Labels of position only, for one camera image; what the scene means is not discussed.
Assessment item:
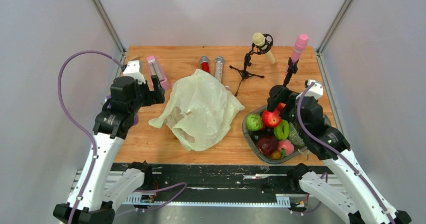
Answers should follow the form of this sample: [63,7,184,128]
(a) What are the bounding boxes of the dark red fruit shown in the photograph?
[257,136,279,156]

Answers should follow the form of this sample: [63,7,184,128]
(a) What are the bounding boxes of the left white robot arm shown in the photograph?
[53,75,165,223]

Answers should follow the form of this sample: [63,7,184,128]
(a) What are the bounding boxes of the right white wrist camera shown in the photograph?
[296,79,324,100]

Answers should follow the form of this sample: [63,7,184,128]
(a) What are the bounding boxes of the green fruit from bag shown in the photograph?
[246,114,264,131]

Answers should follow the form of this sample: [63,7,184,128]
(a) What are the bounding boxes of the small wooden block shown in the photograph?
[129,55,140,61]

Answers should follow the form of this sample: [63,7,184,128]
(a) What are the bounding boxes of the black round-base microphone stand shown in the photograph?
[269,57,298,97]

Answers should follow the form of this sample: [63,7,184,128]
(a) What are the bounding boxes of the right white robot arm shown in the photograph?
[267,82,412,223]

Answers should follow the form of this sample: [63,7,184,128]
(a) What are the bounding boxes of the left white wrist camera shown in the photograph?
[123,60,146,84]

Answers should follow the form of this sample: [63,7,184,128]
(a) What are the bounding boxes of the pink microphone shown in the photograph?
[286,34,309,75]

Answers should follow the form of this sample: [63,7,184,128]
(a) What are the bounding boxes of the black tripod microphone stand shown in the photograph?
[229,43,265,97]

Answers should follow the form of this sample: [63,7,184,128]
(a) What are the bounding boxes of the orange yellow fruit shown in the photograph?
[268,150,282,160]

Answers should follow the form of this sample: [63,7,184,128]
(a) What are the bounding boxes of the red glitter microphone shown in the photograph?
[199,56,210,73]

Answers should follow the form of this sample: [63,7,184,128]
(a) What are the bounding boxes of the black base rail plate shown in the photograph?
[143,164,307,203]

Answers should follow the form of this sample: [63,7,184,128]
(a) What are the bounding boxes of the silver glitter microphone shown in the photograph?
[215,56,225,82]

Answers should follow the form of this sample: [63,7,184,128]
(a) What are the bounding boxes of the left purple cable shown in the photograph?
[58,51,188,224]

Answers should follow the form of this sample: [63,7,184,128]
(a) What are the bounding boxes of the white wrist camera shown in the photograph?
[296,79,324,100]
[123,60,146,84]

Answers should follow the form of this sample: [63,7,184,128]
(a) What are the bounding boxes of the purple metronome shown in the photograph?
[105,95,139,126]

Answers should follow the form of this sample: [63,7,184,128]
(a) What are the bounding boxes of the pink peach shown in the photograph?
[277,139,294,158]

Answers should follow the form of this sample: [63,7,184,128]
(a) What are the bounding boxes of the grey transparent fruit basket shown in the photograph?
[242,92,333,165]

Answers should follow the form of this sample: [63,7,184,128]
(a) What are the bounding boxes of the cream microphone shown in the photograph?
[252,32,276,64]

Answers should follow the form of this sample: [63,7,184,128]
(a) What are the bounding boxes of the green netted melon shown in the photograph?
[288,123,305,147]

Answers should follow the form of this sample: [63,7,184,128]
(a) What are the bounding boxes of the pale green plastic bag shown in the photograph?
[148,69,244,152]

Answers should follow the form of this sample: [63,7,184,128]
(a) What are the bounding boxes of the pink metronome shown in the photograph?
[146,56,172,91]

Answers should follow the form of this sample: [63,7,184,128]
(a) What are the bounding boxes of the red yellow apple from bag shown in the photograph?
[262,110,282,128]

